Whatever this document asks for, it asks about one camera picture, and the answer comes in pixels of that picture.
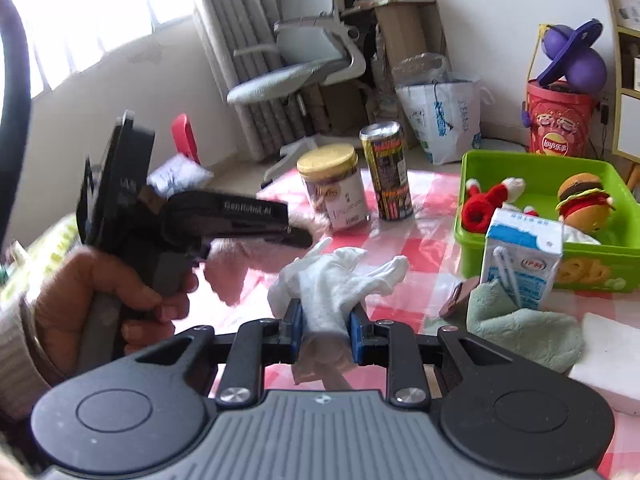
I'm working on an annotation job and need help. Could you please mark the white shopping bag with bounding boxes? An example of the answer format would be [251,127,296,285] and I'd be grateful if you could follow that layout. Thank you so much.
[392,52,488,165]

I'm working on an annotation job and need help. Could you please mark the grey white office chair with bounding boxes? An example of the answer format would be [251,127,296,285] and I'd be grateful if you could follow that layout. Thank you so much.
[227,0,368,186]

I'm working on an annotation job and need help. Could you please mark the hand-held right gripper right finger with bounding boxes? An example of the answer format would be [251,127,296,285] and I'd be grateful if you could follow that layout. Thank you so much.
[349,304,516,408]

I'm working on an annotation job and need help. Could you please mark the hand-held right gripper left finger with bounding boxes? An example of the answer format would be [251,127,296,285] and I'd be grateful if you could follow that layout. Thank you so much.
[135,299,305,408]

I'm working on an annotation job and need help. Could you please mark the white glove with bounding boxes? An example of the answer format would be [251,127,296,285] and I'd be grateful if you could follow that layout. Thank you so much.
[267,247,411,391]

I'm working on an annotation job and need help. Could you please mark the red plastic stool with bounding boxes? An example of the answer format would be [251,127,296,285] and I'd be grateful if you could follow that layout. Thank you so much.
[171,113,202,166]

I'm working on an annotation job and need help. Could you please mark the person's left hand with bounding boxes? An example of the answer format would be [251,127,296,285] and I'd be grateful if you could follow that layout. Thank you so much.
[30,247,198,376]

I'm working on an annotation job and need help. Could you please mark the purple jumping ball toy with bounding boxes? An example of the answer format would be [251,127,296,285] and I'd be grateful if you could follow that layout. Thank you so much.
[537,19,608,92]

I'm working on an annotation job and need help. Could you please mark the red plush toy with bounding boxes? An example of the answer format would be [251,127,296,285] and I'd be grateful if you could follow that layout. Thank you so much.
[460,177,526,233]

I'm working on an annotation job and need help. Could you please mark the black yellow tall can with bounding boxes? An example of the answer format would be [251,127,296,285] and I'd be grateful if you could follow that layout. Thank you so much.
[359,121,415,222]

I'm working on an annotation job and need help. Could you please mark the wooden cabinet white drawers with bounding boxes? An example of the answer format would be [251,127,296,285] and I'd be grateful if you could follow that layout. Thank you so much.
[602,0,640,166]

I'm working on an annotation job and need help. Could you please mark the red round bucket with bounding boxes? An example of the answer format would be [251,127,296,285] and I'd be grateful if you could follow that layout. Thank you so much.
[526,79,600,158]

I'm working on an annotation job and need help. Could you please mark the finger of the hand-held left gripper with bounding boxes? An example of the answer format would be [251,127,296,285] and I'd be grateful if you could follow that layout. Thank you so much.
[200,225,313,261]

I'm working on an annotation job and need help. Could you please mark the person's left forearm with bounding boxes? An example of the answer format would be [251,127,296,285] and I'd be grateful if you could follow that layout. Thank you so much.
[0,300,56,421]

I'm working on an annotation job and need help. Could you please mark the grey curtain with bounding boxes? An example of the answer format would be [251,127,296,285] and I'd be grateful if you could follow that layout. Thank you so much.
[185,0,321,161]

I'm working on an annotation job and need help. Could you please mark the pink fuzzy towel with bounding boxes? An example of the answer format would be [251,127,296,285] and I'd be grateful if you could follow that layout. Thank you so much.
[202,210,333,311]

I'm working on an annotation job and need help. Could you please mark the burger plush toy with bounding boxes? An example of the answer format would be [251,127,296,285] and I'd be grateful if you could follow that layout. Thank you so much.
[556,172,616,233]

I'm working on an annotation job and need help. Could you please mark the clear jar gold lid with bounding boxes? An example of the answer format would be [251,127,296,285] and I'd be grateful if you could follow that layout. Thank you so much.
[296,143,372,233]

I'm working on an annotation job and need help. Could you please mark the blue white milk carton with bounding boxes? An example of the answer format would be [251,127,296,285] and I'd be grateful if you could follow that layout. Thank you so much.
[480,208,566,311]

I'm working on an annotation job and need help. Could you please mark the green fuzzy towel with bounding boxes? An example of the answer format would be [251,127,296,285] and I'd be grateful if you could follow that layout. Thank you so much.
[466,280,586,373]

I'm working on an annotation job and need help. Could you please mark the white plastic bag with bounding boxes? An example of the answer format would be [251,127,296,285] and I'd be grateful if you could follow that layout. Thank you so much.
[147,155,213,198]

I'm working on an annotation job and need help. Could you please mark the white foam block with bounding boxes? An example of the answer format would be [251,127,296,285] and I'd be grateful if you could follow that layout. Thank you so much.
[567,312,640,416]

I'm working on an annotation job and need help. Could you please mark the red white checked tablecloth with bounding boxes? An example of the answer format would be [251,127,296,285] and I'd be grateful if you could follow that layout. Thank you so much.
[200,162,640,480]

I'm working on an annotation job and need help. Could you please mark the green patterned fabric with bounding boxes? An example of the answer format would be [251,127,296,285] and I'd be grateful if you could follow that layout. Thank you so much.
[0,212,83,306]

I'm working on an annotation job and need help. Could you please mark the light wooden desk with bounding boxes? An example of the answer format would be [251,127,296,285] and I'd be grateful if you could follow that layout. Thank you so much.
[340,0,441,111]

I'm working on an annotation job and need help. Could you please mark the small brown plush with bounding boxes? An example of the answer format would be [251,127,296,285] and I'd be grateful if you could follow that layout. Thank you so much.
[439,281,481,318]

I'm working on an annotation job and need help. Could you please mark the green plastic bin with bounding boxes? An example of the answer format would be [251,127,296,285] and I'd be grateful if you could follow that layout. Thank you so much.
[454,149,640,293]

